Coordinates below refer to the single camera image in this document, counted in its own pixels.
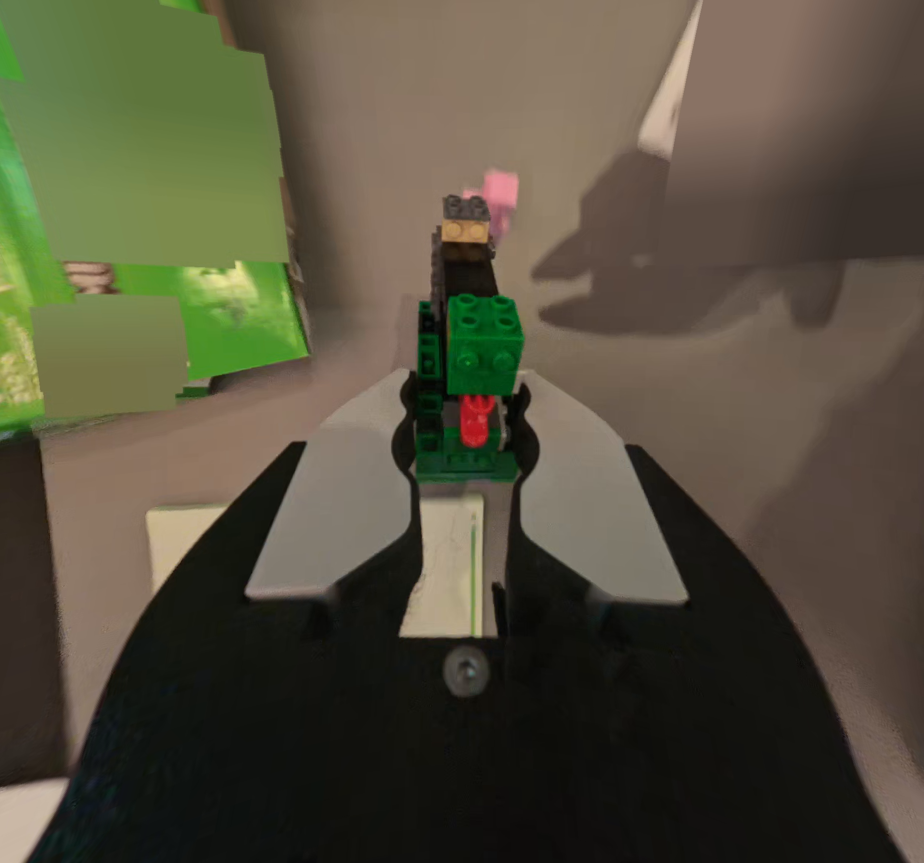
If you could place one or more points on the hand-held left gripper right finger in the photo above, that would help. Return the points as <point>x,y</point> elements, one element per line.
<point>592,509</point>

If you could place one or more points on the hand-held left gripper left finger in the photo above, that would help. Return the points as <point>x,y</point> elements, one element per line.
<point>339,502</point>

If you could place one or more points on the green brick model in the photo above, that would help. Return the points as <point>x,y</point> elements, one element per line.
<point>482,347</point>

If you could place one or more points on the grey desk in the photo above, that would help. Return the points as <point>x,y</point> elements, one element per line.
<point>722,401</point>

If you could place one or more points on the pale green instruction booklet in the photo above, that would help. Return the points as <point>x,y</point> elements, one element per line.
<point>447,560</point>

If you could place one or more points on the green toy box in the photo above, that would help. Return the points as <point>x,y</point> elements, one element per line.
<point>238,314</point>

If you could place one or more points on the pink brick figure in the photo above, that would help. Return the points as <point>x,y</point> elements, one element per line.
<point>500,188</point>

